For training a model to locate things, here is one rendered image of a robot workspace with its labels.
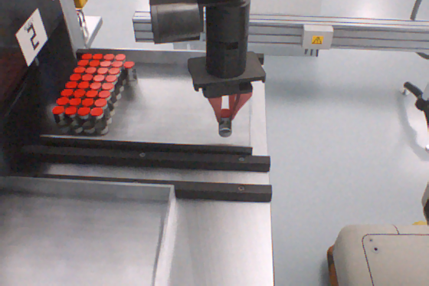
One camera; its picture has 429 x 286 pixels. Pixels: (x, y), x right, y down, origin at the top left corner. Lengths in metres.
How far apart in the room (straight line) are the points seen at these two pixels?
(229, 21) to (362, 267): 0.94
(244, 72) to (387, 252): 0.90
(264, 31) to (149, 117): 1.06
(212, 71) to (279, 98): 1.60
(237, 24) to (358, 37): 1.32
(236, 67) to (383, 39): 1.33
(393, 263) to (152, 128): 0.88
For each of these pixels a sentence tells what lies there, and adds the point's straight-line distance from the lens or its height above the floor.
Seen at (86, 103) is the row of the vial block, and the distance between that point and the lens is 0.69.
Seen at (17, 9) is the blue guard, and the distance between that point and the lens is 0.69.
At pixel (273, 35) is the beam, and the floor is 0.48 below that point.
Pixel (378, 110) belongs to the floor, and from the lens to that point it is 2.20.
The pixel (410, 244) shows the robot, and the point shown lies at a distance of 1.36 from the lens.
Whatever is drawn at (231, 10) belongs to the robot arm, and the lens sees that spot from 0.48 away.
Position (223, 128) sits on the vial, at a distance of 0.62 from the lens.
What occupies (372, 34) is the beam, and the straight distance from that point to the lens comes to 1.78.
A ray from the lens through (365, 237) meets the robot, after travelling 1.32.
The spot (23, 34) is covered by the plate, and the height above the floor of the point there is 1.04.
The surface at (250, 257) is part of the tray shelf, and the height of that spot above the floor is 0.88.
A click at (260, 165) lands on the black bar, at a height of 0.90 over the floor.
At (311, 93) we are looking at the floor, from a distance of 2.20.
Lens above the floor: 1.36
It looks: 43 degrees down
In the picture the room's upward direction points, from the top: straight up
